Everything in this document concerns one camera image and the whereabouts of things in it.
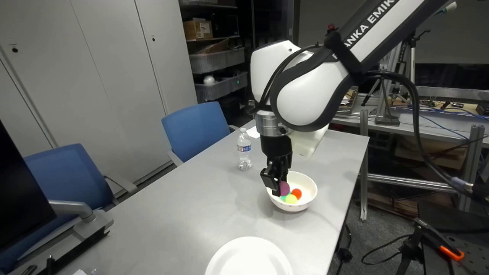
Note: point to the blue chair with grey armrest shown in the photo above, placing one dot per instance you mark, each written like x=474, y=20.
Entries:
x=66, y=176

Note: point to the white cabinet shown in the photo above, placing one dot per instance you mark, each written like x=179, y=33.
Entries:
x=92, y=76

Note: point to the cardboard box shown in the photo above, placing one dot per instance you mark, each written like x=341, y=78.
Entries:
x=197, y=29

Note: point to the white Franka Emika robot arm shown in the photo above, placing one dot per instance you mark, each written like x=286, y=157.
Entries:
x=306, y=96

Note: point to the aluminium frame workbench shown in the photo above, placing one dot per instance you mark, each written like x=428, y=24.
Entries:
x=459, y=127

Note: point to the white bowl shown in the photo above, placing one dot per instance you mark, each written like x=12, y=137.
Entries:
x=306, y=203

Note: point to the metal shelf rack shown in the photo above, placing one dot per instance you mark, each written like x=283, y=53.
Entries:
x=239, y=30

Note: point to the black tripod with orange clamp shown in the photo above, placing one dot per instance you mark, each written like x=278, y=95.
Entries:
x=422, y=244

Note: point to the black power plug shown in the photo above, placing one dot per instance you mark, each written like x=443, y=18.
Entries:
x=345, y=252

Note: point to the orange ball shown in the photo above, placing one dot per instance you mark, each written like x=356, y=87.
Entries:
x=297, y=192

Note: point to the white round plate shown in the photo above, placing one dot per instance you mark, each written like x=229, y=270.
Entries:
x=246, y=257

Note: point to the grey storage bin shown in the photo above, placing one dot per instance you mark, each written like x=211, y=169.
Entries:
x=216, y=61
x=222, y=87

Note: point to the green ball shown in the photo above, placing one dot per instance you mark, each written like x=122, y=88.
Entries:
x=287, y=198

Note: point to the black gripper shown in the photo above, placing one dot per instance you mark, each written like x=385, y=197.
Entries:
x=277, y=151

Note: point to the white plastic box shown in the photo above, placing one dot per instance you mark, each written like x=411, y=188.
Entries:
x=312, y=139

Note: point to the black monitor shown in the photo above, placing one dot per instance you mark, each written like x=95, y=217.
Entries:
x=20, y=198

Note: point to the clear plastic water bottle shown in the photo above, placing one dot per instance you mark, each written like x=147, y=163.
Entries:
x=245, y=150

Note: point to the red object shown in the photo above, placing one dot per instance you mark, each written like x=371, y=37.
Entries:
x=332, y=26

